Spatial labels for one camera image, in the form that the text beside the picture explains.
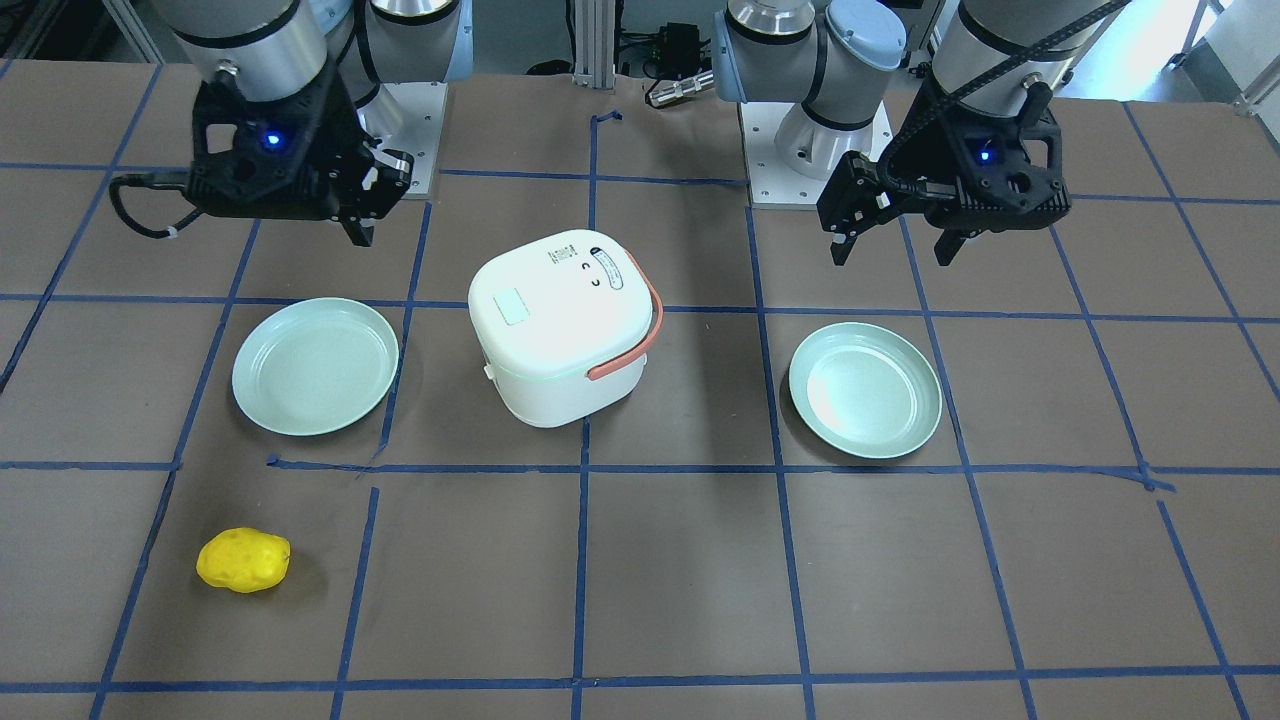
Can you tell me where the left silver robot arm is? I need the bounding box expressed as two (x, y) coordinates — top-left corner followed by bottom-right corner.
(710, 1), (1123, 266)

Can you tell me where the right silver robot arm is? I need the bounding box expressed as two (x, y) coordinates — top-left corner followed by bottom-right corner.
(157, 1), (474, 247)

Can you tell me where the yellow toy potato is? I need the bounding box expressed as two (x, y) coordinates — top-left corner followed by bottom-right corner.
(195, 527), (292, 594)

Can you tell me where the aluminium frame post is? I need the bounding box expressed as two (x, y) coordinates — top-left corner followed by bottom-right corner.
(568, 0), (620, 92)

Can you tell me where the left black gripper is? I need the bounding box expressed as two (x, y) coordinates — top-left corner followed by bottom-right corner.
(815, 81), (1073, 266)

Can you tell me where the white rice cooker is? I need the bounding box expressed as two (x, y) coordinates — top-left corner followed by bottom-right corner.
(467, 229), (666, 428)

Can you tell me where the green plate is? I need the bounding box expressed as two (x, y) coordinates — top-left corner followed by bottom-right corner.
(788, 322), (943, 459)
(230, 297), (401, 437)

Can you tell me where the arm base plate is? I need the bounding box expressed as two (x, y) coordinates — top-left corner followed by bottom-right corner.
(739, 102), (892, 210)
(358, 82), (451, 200)

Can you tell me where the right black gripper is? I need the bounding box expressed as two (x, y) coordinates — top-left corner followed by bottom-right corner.
(189, 65), (415, 247)

